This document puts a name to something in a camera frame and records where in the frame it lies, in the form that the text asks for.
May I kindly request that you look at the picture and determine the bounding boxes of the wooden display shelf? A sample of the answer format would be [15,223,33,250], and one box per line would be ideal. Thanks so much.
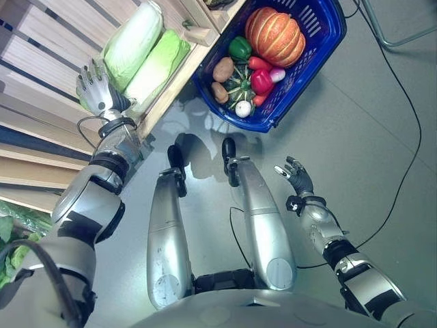
[0,0,249,215]

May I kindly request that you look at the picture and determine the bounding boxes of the robot leg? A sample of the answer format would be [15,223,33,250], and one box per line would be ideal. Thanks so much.
[146,133,197,311]
[221,137,298,291]

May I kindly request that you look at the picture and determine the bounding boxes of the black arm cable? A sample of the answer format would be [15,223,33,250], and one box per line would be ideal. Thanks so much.
[0,238,83,328]

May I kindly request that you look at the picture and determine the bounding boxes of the leafy green vegetables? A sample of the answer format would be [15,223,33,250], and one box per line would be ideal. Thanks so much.
[0,200,53,290]

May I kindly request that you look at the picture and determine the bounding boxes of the robot left leg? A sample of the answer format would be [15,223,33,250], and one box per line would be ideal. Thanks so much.
[146,133,197,311]

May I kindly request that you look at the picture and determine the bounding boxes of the dark leafy vegetable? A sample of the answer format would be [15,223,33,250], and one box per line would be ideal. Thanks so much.
[203,0,234,10]

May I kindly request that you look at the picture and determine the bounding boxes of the bright green napa cabbage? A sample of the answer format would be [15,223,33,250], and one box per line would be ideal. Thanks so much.
[123,29,191,113]

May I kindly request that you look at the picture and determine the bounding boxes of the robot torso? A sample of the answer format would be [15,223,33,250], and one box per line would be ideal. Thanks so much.
[129,268,407,328]

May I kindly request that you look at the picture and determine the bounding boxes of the white round onion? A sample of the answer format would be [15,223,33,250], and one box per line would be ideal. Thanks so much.
[235,100,253,119]

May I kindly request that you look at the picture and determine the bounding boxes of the grey metal frame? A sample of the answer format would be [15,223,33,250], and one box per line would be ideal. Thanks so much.
[361,0,437,48]

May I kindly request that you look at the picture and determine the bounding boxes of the dark green striped squash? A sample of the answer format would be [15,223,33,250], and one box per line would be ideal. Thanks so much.
[223,63,257,109]

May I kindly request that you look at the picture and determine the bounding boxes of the large pale napa cabbage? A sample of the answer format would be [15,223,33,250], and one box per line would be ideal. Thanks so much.
[102,1,165,94]

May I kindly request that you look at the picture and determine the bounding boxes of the green bell pepper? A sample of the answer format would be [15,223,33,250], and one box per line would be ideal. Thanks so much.
[227,36,253,62]

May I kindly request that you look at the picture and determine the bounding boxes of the large orange pumpkin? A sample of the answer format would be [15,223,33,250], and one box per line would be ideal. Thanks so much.
[244,7,307,68]

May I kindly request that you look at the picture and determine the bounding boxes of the robot right leg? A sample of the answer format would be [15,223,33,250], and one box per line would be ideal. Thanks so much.
[221,137,298,291]

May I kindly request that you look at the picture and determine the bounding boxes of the pink and white radish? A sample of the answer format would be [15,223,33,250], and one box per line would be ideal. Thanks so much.
[269,67,286,84]

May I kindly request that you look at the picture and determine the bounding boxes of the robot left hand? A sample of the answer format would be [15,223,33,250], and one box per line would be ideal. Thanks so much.
[76,58,131,115]

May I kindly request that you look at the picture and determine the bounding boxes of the red bell pepper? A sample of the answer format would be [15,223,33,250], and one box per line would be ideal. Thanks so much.
[250,68,276,96]

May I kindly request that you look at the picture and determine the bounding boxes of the large brown potato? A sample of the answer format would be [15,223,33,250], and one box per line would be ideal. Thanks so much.
[212,56,236,83]

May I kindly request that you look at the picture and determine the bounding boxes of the small brown potato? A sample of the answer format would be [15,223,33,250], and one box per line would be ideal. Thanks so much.
[210,81,229,104]

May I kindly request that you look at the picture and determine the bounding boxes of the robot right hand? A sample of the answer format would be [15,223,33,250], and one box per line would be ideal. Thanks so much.
[274,156,314,195]

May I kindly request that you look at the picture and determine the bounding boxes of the black floor cable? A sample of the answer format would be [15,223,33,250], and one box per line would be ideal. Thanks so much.
[293,0,423,270]

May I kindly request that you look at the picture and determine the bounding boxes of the blue plastic shopping basket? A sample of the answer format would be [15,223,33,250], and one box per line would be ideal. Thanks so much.
[191,0,348,135]

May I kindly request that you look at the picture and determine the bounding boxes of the red chili pepper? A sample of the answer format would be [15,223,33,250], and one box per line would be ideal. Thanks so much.
[247,56,274,72]

